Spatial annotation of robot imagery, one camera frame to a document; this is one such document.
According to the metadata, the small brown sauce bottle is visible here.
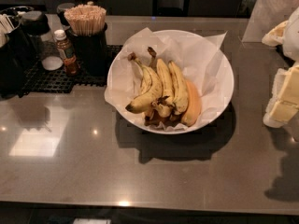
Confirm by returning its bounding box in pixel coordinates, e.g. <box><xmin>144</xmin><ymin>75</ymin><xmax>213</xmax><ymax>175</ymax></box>
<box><xmin>54</xmin><ymin>29</ymin><xmax>79</xmax><ymax>76</ymax></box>

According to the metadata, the black grid mat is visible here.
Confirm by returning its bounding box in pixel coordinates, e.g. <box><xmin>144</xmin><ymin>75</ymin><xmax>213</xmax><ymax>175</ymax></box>
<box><xmin>18</xmin><ymin>45</ymin><xmax>122</xmax><ymax>97</ymax></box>

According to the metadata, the dark lidded jar behind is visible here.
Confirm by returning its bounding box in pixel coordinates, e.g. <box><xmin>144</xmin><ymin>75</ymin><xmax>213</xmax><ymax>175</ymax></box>
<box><xmin>56</xmin><ymin>3</ymin><xmax>75</xmax><ymax>26</ymax></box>

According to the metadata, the small left rear banana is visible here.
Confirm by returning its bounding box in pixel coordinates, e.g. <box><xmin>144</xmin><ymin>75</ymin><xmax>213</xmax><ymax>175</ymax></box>
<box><xmin>140</xmin><ymin>67</ymin><xmax>152</xmax><ymax>94</ymax></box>

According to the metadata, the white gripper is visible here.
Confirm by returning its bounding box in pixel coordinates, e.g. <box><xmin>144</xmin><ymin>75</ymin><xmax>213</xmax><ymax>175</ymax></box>
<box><xmin>262</xmin><ymin>7</ymin><xmax>299</xmax><ymax>128</ymax></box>

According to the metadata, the black cup of stir sticks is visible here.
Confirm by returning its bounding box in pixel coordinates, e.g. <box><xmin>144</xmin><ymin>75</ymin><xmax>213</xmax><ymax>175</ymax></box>
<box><xmin>64</xmin><ymin>2</ymin><xmax>107</xmax><ymax>77</ymax></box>

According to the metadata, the glass sugar dispenser black lid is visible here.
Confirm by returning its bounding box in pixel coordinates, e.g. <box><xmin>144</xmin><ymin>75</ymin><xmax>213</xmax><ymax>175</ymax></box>
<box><xmin>21</xmin><ymin>10</ymin><xmax>63</xmax><ymax>71</ymax></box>

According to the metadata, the black container at left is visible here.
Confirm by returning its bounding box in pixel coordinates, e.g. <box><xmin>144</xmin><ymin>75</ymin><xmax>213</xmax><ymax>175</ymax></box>
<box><xmin>0</xmin><ymin>6</ymin><xmax>37</xmax><ymax>97</ymax></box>

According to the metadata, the white bowl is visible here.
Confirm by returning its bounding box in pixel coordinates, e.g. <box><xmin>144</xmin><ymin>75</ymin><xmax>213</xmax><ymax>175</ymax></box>
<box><xmin>107</xmin><ymin>29</ymin><xmax>235</xmax><ymax>135</ymax></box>

